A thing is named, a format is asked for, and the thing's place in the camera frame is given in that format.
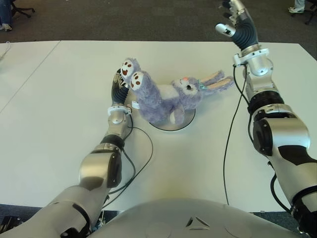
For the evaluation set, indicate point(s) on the robot left hand black silver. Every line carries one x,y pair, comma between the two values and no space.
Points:
119,95

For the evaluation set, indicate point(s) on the robot left arm silver black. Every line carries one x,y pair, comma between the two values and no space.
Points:
94,166

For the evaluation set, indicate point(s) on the robot right arm silver black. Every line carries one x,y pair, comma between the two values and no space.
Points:
284,131

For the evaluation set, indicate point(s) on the white plate black rim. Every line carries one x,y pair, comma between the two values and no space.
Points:
173,126

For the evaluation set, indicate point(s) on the silver robot torso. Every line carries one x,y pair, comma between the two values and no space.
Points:
198,218

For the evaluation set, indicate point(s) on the purple plush bunny doll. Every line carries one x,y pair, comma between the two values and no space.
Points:
153,104

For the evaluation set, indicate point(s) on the person leg blue jeans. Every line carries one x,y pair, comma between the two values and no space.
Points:
5,15

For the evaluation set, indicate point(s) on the person foot white sneaker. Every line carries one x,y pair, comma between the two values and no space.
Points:
296,9

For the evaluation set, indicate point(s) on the black office chair base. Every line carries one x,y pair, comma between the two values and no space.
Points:
23,10
311,15

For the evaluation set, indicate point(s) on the robot right hand black silver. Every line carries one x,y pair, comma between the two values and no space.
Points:
246,34

